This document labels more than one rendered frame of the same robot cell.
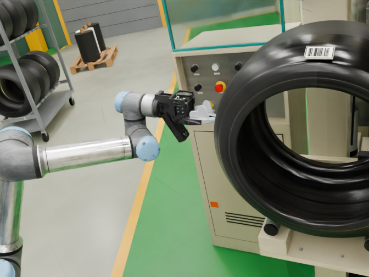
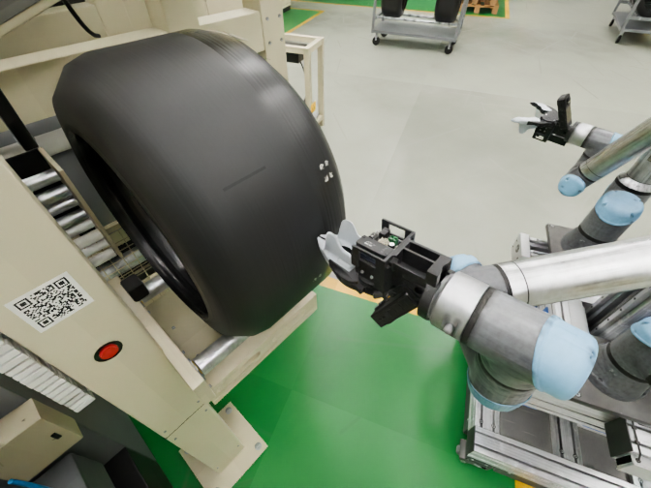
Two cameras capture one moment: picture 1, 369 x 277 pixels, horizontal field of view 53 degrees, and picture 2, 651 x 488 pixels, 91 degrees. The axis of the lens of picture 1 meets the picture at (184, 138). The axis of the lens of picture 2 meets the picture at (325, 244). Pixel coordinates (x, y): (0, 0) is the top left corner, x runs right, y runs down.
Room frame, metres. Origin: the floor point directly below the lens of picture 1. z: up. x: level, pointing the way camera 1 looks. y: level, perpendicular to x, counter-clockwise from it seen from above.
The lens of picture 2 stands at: (1.37, -0.04, 1.61)
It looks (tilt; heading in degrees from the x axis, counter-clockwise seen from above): 47 degrees down; 191
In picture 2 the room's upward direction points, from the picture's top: straight up
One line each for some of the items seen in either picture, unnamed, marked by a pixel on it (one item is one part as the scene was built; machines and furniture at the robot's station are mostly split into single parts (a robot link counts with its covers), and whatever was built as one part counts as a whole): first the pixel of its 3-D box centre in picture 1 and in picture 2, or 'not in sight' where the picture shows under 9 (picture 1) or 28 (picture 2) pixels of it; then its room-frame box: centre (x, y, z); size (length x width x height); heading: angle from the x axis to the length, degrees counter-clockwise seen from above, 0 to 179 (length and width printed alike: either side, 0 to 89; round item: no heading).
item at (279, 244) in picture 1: (284, 210); (258, 333); (1.00, -0.29, 0.84); 0.36 x 0.09 x 0.06; 148
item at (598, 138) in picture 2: not in sight; (604, 143); (0.20, 0.72, 1.04); 0.11 x 0.08 x 0.09; 54
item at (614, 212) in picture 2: not in sight; (612, 214); (0.39, 0.76, 0.88); 0.13 x 0.12 x 0.14; 144
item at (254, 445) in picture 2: not in sight; (223, 448); (1.16, -0.52, 0.01); 0.27 x 0.27 x 0.02; 58
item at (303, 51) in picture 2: not in sight; (288, 87); (-1.67, -0.97, 0.40); 0.60 x 0.35 x 0.80; 80
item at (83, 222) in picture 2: not in sight; (45, 225); (0.92, -0.85, 1.05); 0.20 x 0.15 x 0.30; 148
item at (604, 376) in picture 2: not in sight; (623, 365); (0.89, 0.67, 0.77); 0.15 x 0.15 x 0.10
